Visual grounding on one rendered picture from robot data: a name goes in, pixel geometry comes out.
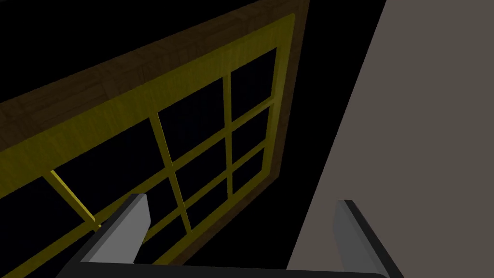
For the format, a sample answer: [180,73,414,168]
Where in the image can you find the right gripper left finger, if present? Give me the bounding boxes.
[70,193,151,265]

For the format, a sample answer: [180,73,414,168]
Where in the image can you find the yellow framed window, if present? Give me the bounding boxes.
[0,0,311,278]

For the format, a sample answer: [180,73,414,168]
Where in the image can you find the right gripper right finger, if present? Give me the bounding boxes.
[332,199,404,278]

